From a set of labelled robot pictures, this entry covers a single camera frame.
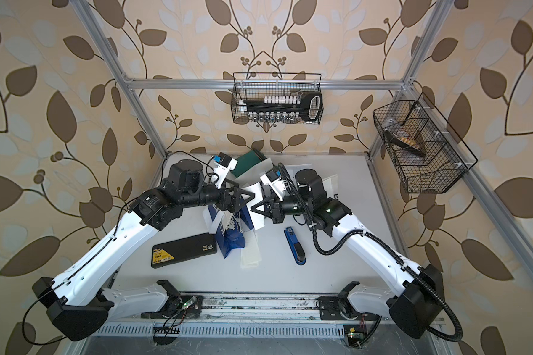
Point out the black wire basket back wall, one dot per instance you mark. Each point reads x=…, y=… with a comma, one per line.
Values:
x=247, y=85

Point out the dark blue bag white handles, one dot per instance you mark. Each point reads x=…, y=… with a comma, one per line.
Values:
x=331, y=188

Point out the aluminium frame rail base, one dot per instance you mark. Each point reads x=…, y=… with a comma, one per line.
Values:
x=257, y=324

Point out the black wire basket wall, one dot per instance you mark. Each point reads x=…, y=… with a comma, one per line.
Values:
x=247, y=85
x=448, y=158

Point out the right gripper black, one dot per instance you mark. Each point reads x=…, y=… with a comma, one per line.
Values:
x=275, y=213

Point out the black tool set in basket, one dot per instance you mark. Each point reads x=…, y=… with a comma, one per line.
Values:
x=294, y=108

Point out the green white bag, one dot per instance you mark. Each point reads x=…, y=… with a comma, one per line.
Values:
x=293, y=169

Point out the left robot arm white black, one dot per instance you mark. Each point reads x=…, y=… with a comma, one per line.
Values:
x=77, y=302

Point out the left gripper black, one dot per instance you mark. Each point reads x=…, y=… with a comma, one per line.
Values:
x=231, y=204

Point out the dark object in right basket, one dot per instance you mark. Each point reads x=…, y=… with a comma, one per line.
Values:
x=405, y=144

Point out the black wire basket right wall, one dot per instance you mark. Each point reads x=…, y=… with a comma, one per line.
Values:
x=448, y=158

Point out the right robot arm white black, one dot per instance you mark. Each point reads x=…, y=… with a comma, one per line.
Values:
x=414, y=295

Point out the black box yellow label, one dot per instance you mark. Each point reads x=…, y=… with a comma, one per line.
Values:
x=181, y=250

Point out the blue stapler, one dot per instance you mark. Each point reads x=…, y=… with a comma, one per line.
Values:
x=295, y=246

